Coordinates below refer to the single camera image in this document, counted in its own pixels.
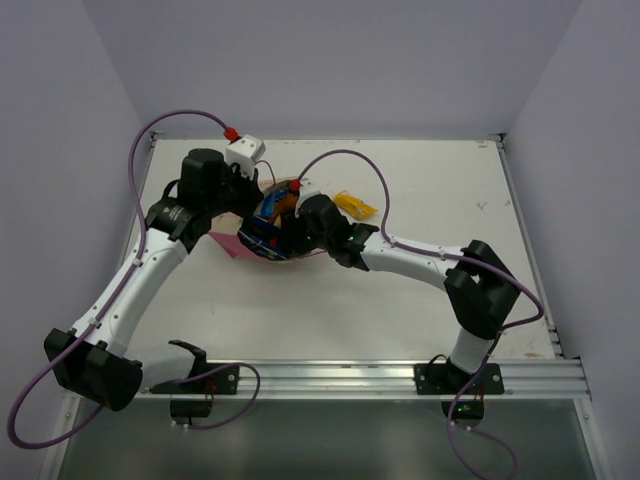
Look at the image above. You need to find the pink beige paper bag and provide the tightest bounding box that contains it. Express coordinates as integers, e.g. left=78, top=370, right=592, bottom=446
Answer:
left=209, top=159, right=326, bottom=265

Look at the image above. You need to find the right black controller box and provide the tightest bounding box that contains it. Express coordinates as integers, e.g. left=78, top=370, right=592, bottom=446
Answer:
left=441, top=400, right=485, bottom=422

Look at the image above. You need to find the blue snack packet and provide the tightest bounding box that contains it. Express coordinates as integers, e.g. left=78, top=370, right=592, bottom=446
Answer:
left=255, top=190, right=287, bottom=219

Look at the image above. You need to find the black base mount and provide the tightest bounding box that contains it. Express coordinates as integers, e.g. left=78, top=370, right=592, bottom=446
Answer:
left=413, top=354, right=505, bottom=395
left=150, top=363, right=240, bottom=396

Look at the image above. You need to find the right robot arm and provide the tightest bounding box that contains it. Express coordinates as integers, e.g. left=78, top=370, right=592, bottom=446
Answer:
left=282, top=194, right=520, bottom=393

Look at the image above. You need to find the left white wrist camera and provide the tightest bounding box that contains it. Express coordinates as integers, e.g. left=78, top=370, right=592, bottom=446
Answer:
left=225, top=135, right=266, bottom=179

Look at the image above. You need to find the aluminium front rail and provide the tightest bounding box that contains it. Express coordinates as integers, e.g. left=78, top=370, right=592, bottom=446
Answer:
left=64, top=357, right=591, bottom=401

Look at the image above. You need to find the dark blue chip bag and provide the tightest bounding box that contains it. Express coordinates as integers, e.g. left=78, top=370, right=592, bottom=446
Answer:
left=237, top=216, right=289, bottom=261

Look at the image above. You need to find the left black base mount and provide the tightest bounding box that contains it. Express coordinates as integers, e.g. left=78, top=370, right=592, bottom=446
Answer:
left=150, top=363, right=240, bottom=396

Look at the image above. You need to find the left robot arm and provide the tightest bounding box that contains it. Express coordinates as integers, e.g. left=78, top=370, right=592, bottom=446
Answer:
left=44, top=142, right=264, bottom=411

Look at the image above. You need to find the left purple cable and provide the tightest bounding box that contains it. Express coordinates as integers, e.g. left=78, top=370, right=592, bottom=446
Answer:
left=8, top=107, right=262, bottom=446

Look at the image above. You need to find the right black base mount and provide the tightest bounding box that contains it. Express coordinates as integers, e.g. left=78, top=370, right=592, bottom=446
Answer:
left=413, top=354, right=505, bottom=395

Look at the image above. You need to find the yellow orange snack packet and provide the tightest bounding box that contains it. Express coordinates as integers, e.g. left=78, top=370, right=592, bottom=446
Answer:
left=333, top=190, right=378, bottom=220

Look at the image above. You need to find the black controller box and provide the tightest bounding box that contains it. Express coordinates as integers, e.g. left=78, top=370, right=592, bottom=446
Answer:
left=169, top=395, right=213, bottom=424
left=441, top=400, right=485, bottom=422

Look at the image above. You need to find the left black controller box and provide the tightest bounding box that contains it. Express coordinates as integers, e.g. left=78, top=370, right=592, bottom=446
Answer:
left=169, top=395, right=213, bottom=424

